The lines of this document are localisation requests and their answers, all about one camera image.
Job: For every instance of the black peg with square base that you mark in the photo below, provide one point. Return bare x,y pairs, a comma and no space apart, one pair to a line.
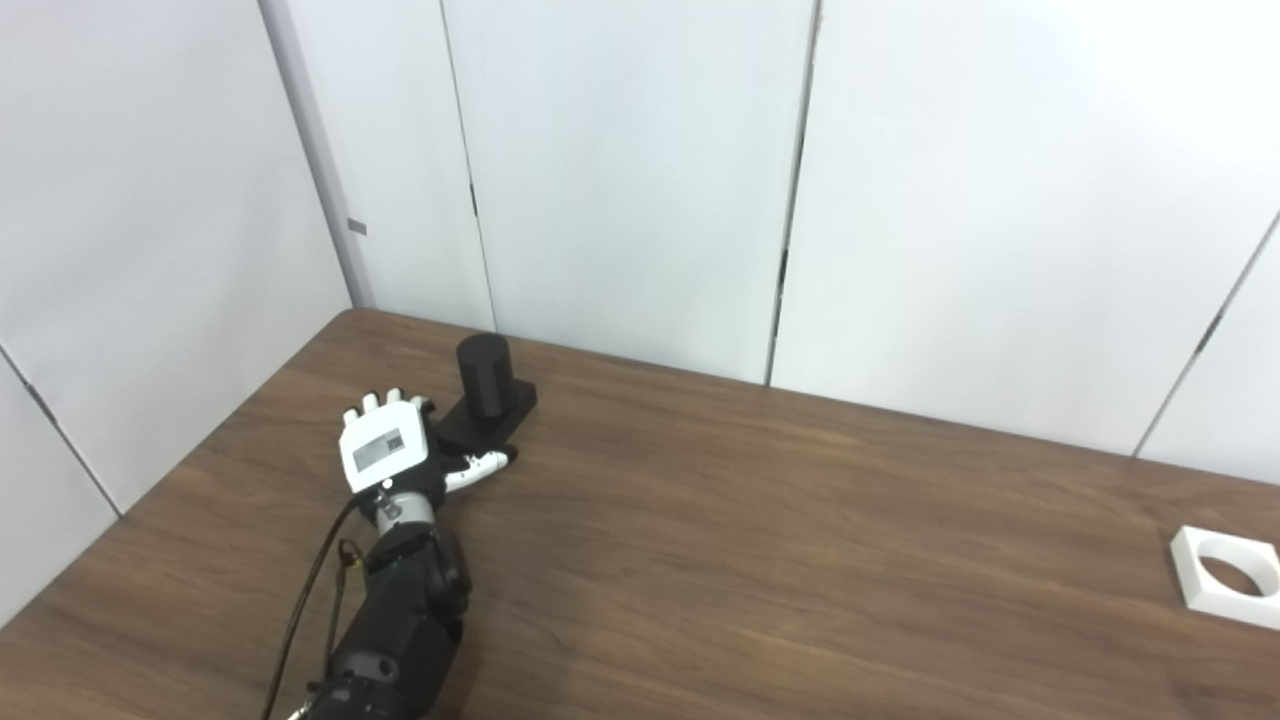
485,380

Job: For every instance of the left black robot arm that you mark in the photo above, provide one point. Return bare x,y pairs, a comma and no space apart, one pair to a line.
400,630

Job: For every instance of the white square piece with hole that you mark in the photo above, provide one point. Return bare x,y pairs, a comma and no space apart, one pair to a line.
1195,580

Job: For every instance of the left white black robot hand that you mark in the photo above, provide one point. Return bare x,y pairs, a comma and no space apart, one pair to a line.
380,450

